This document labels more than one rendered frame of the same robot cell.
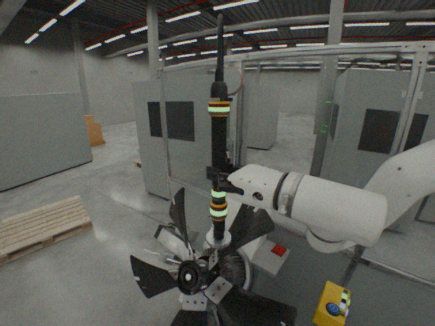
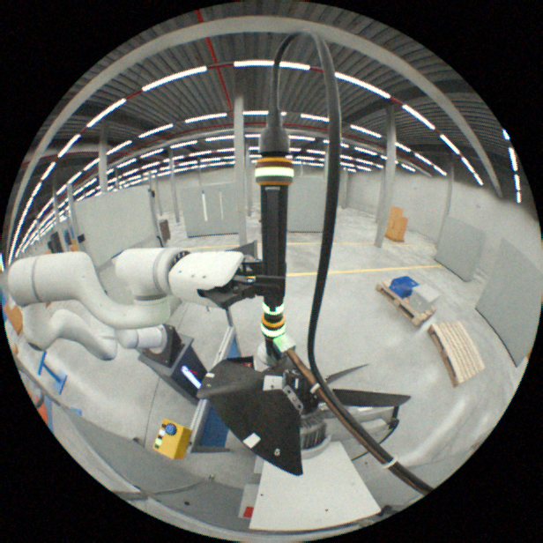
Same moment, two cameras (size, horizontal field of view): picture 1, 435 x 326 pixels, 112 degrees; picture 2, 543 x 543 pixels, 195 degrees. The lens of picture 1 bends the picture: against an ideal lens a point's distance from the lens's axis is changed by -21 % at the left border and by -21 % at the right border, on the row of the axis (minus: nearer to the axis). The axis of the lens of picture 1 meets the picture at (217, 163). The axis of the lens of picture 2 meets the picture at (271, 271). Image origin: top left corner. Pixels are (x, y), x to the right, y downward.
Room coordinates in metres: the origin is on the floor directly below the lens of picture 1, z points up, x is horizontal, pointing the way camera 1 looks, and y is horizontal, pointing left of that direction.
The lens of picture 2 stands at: (0.56, -0.12, 1.76)
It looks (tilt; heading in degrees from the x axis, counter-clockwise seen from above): 30 degrees down; 147
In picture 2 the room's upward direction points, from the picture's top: straight up
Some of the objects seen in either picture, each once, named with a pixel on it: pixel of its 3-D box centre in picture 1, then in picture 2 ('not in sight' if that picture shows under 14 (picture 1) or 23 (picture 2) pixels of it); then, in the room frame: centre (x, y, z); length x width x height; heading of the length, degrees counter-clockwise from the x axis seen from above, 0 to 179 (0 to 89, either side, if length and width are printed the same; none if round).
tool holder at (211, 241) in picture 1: (219, 223); (275, 345); (0.41, 0.00, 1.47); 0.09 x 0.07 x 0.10; 175
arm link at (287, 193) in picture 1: (291, 194); (177, 271); (0.29, -0.13, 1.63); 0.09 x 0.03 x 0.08; 140
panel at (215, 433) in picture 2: not in sight; (226, 398); (0.09, -0.22, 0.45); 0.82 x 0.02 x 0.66; 140
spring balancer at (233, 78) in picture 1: (228, 81); not in sight; (1.11, -0.06, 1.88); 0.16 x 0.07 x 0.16; 85
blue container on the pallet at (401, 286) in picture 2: not in sight; (405, 286); (0.35, 3.24, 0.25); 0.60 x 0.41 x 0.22; 69
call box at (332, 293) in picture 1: (331, 307); (173, 439); (0.39, -0.47, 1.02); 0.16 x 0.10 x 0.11; 140
